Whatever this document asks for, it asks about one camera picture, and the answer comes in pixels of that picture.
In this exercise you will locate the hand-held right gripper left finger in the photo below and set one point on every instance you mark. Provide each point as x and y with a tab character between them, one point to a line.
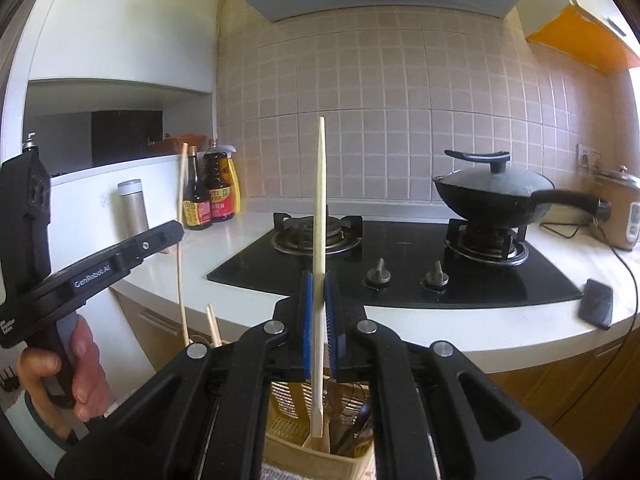
307	330

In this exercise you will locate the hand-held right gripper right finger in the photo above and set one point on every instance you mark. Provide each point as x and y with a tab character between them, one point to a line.
336	330

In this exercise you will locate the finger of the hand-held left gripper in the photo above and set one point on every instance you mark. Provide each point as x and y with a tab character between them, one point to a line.
155	242

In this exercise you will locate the wooden chopstick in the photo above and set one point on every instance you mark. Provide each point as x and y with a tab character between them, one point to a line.
216	327
319	200
181	290
211	322

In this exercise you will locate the yellow plastic utensil basket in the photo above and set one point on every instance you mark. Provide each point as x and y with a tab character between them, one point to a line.
295	440

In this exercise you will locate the person's left forearm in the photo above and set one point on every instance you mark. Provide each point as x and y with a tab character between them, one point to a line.
30	435

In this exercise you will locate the person's left hand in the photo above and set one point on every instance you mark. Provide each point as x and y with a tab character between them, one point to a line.
92	380

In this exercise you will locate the steel thermos flask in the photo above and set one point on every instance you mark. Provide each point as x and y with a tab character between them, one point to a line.
132	207

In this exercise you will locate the small dark soy sauce bottle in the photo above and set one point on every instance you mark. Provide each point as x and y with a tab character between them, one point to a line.
196	205

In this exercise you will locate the white built-in cabinet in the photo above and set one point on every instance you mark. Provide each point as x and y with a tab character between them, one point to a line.
85	200

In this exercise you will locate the large red label sauce bottle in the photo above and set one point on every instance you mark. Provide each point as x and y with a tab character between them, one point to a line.
222	185

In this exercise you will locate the black gas stove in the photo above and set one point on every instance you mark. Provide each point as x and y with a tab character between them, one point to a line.
400	260

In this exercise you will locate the dark appliance in niche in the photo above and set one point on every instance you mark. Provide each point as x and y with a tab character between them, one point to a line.
125	137

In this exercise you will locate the black wok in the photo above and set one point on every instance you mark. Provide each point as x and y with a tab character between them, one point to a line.
490	205

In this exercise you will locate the black wok lid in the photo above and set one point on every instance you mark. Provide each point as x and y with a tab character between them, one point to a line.
485	180

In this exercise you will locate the wooden base cabinet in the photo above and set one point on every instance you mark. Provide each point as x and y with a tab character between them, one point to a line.
575	390

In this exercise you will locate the black smartphone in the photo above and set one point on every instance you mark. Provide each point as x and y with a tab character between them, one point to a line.
596	304

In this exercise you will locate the beige rice cooker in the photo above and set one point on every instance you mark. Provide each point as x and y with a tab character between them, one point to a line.
622	210

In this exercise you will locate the white wall socket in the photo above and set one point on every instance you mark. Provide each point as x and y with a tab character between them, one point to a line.
590	156

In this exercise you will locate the orange bottomed wall cabinet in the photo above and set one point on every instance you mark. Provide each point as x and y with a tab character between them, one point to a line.
575	30

